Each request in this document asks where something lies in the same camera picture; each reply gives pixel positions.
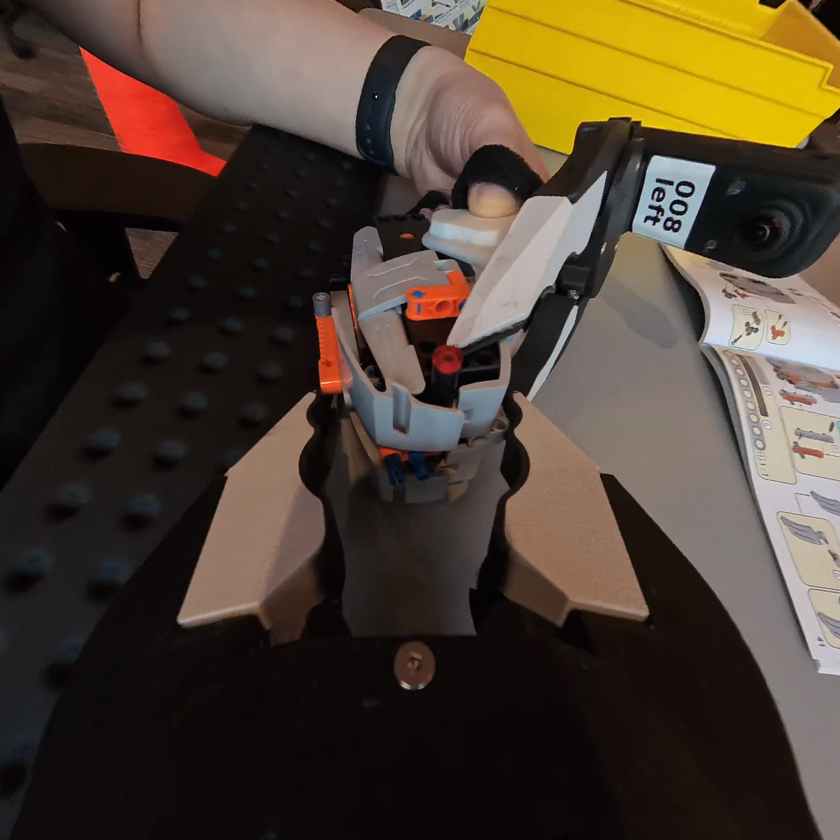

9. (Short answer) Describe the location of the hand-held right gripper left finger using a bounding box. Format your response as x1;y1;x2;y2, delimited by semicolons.
177;390;345;645

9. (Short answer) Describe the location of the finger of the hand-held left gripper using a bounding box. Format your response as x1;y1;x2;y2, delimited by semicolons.
514;287;593;403
445;171;610;350

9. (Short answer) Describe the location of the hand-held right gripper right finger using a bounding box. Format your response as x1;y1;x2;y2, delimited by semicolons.
476;392;651;629

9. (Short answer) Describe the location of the grey orange toy robot model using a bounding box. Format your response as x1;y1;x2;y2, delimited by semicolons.
312;211;514;506

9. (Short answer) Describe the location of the person's left forearm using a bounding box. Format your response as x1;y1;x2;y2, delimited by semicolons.
26;0;395;165

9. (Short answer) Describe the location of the grey desk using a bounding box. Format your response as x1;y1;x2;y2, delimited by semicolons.
325;141;840;840

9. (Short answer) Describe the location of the person's left hand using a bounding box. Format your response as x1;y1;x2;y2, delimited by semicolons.
390;46;550;221

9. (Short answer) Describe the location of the yellow plastic bin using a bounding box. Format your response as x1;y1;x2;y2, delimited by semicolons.
465;0;840;151

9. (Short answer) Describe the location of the black studded plate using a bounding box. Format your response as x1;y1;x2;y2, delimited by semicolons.
0;125;395;723

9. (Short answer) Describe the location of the black wristband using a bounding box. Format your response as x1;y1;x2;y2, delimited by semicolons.
354;34;433;175

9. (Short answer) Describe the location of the open white instruction booklet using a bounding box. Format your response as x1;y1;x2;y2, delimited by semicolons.
663;243;840;677

